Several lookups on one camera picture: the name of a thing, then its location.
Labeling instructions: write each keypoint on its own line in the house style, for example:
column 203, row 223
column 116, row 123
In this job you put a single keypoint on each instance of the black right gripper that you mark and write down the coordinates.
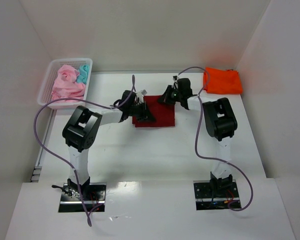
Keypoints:
column 168, row 94

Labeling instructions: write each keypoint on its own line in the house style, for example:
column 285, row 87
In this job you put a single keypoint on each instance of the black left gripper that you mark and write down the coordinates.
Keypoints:
column 142, row 111

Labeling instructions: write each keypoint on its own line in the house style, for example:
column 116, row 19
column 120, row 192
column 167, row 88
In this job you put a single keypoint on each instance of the dark red t shirt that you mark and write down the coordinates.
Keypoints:
column 164, row 114

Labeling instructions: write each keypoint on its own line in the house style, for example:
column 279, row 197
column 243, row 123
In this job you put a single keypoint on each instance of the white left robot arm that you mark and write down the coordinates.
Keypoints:
column 81, row 130

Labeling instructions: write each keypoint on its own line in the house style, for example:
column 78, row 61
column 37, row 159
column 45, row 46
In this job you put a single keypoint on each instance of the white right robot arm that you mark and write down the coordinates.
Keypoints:
column 220, row 123

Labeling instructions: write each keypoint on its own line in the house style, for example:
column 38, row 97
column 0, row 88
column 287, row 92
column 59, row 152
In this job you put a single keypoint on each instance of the orange folded t shirt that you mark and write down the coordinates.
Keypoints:
column 222, row 82

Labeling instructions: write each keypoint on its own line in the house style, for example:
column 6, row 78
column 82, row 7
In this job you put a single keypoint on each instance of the teal t shirt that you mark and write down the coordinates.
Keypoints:
column 82, row 78

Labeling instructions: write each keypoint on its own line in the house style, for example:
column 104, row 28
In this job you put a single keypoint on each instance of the white plastic laundry basket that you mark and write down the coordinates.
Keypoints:
column 45, row 92

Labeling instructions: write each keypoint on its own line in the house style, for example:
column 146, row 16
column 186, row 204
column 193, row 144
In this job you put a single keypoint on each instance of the pink t shirt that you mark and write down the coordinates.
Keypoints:
column 65, row 85

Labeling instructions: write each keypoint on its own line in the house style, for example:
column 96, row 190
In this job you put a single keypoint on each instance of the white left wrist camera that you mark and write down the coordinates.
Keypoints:
column 141, row 94

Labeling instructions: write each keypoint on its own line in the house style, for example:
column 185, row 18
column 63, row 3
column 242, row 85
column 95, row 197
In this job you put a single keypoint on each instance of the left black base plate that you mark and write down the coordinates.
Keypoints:
column 93, row 195

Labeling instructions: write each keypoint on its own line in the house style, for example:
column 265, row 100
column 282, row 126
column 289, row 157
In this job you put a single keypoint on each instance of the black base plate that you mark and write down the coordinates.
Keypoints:
column 93, row 195
column 208, row 199

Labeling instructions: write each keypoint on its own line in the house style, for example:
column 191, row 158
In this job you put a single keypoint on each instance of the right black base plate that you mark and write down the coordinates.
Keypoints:
column 208, row 199

